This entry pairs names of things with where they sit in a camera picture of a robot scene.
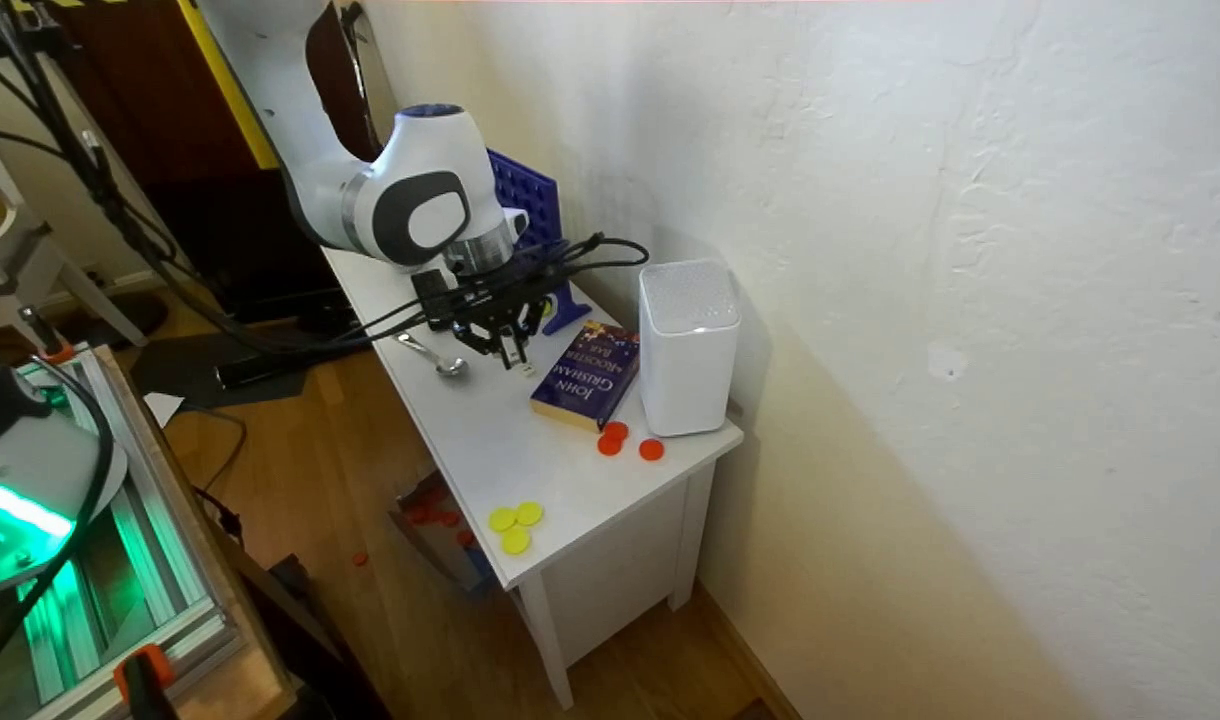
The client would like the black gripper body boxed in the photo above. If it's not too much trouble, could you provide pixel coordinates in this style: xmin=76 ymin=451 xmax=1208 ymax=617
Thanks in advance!
xmin=414 ymin=251 xmax=559 ymax=341

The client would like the metal spoon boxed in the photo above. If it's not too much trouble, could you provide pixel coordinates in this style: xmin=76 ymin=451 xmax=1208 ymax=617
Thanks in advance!
xmin=399 ymin=331 xmax=476 ymax=384

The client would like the purple book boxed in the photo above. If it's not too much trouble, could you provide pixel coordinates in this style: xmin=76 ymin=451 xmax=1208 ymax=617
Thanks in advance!
xmin=529 ymin=317 xmax=644 ymax=433

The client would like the white side table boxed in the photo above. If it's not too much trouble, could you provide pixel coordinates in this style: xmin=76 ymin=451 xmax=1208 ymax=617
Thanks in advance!
xmin=288 ymin=237 xmax=750 ymax=714

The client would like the blue connect four grid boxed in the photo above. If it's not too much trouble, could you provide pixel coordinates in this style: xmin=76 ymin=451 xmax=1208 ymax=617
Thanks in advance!
xmin=483 ymin=146 xmax=595 ymax=336

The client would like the white plastic container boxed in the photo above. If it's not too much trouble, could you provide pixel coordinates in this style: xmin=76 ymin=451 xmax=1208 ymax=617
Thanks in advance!
xmin=636 ymin=258 xmax=750 ymax=442

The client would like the colourful game box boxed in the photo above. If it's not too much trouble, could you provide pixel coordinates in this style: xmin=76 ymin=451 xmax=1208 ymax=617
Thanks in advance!
xmin=393 ymin=469 xmax=501 ymax=601

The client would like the dark wooden cabinet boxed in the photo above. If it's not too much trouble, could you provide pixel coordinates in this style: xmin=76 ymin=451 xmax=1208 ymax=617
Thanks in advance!
xmin=43 ymin=0 xmax=428 ymax=327

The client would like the white paper scrap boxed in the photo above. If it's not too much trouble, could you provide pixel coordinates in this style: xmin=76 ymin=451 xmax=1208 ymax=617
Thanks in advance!
xmin=136 ymin=384 xmax=188 ymax=433

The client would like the yellow strip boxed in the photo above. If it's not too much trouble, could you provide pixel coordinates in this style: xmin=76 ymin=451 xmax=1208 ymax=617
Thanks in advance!
xmin=174 ymin=0 xmax=279 ymax=177

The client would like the white metal stand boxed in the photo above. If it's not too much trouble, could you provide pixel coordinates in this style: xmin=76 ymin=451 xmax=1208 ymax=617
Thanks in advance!
xmin=0 ymin=100 xmax=154 ymax=352

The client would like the orange black clamp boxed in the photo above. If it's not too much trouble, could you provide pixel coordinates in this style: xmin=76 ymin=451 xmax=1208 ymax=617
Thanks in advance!
xmin=110 ymin=639 xmax=188 ymax=720

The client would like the aluminium rail frame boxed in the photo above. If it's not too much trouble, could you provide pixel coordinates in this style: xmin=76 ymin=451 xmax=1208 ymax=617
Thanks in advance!
xmin=0 ymin=341 xmax=259 ymax=720

